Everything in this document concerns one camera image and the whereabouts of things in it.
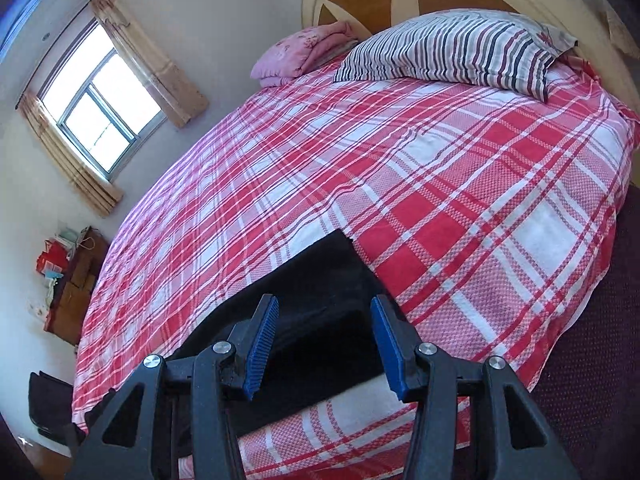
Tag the black bag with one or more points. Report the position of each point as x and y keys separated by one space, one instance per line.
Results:
x=47 y=400

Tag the wooden side cabinet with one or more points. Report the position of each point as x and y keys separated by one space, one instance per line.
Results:
x=75 y=285

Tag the red plaid bed sheet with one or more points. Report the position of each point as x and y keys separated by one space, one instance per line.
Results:
x=400 y=160

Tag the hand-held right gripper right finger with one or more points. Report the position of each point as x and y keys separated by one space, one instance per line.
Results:
x=387 y=350

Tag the black pants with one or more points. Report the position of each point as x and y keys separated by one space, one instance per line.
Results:
x=320 y=285

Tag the sliding glass window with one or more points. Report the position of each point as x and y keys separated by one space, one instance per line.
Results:
x=100 y=110

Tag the red paper bag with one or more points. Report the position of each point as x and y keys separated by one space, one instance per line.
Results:
x=47 y=262

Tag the beige curtain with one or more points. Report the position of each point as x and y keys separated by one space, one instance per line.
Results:
x=70 y=160
x=155 y=70

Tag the striped pillow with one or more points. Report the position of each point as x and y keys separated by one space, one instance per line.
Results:
x=450 y=45

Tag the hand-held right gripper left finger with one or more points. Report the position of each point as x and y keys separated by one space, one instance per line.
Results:
x=260 y=345

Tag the pink folded blanket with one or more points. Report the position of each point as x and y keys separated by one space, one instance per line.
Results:
x=290 y=55

